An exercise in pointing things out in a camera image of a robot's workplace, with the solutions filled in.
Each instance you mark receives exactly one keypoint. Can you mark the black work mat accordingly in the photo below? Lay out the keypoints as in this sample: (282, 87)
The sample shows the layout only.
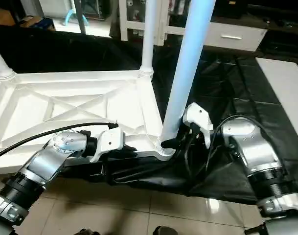
(222, 147)

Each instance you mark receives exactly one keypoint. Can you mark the white low drawer unit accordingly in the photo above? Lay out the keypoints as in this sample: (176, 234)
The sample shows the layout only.
(232, 36)

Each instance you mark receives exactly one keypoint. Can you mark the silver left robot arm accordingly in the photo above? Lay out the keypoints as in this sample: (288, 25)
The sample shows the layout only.
(41, 171)

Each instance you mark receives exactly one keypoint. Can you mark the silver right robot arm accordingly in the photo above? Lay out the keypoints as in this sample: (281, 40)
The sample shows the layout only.
(259, 161)

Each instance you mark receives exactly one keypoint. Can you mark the white sheet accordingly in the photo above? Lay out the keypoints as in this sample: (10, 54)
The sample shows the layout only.
(286, 93)

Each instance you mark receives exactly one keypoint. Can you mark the dark robot right foot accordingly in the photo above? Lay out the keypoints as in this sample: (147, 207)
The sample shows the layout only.
(166, 231)

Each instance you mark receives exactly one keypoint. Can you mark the white plastic table top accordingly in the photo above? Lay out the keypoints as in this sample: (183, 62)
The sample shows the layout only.
(70, 107)

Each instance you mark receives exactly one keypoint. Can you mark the dark robot foot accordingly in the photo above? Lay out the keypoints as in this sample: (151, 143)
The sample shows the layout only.
(90, 232)
(166, 231)

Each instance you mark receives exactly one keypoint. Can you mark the grey metal pole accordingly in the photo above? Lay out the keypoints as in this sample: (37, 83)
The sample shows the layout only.
(80, 14)

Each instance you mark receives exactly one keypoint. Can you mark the dark robot left foot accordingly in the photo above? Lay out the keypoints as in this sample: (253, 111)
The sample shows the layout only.
(90, 232)

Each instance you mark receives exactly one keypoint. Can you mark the white glass-door cabinet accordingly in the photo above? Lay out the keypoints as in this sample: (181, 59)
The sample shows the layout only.
(158, 19)

